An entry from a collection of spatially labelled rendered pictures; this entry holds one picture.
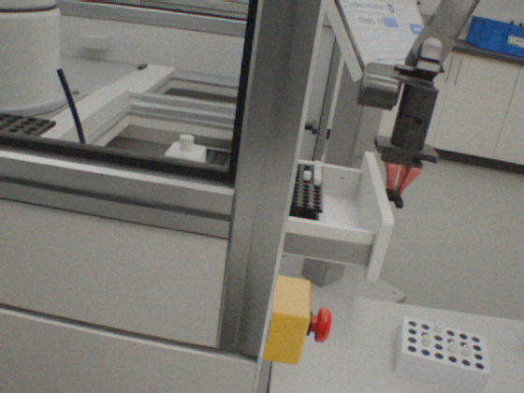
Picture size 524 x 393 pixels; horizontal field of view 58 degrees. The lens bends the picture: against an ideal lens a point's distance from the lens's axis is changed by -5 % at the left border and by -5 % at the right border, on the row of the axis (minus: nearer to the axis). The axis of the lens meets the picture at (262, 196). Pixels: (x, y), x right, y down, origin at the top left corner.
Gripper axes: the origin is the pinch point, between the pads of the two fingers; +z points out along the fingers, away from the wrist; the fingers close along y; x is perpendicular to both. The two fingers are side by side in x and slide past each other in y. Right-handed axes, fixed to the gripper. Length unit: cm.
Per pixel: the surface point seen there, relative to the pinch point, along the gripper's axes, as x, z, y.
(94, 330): 49, -2, 34
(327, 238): 15.4, 2.8, 11.7
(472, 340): 24.5, 10.5, -11.1
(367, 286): -100, 83, -27
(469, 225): -184, 84, -99
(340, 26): -78, -21, 9
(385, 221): 17.3, -2.4, 4.6
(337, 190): -8.7, 4.7, 8.5
